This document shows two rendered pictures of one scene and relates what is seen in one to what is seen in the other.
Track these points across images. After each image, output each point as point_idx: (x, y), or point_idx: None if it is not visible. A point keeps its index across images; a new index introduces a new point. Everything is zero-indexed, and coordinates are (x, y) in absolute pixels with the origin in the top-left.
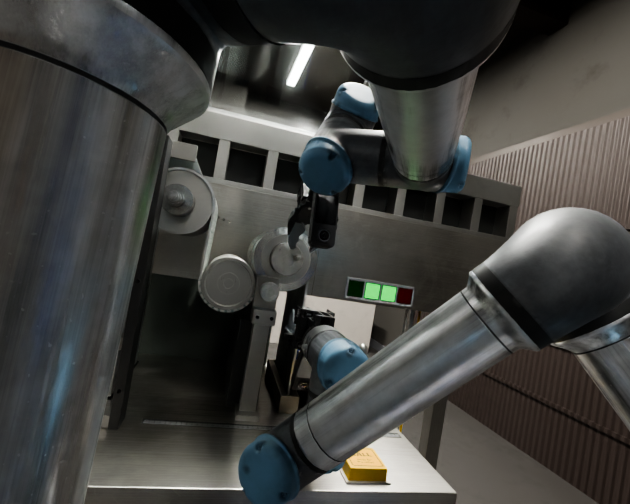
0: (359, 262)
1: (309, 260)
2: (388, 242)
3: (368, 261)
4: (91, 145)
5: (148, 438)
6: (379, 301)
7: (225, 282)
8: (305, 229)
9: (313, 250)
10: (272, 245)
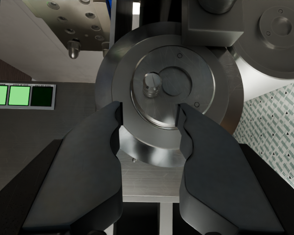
0: (39, 129)
1: (114, 93)
2: (0, 160)
3: (27, 132)
4: None
5: None
6: (9, 84)
7: (285, 29)
8: (187, 190)
9: (112, 103)
10: (208, 116)
